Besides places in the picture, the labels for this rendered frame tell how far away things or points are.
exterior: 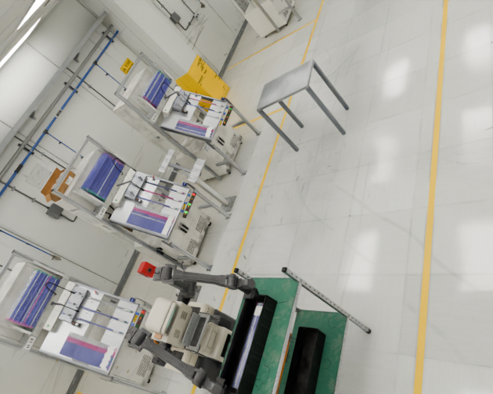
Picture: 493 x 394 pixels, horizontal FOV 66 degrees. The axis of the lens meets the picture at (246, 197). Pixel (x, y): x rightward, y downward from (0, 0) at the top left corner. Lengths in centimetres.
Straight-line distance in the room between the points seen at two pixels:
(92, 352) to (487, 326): 332
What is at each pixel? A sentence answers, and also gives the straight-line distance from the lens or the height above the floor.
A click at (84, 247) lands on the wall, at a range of 605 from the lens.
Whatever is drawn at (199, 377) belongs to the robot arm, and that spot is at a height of 130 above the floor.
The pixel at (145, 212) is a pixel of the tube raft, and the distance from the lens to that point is 453.
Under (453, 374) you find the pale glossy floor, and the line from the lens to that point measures 292.
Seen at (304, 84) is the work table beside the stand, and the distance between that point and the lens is 416.
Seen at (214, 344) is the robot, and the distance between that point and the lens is 295.
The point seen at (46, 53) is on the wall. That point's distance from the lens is 660.
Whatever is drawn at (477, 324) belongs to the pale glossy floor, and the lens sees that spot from 296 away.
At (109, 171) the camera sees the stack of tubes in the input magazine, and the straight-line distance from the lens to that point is 464.
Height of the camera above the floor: 272
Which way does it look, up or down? 33 degrees down
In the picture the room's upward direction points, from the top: 50 degrees counter-clockwise
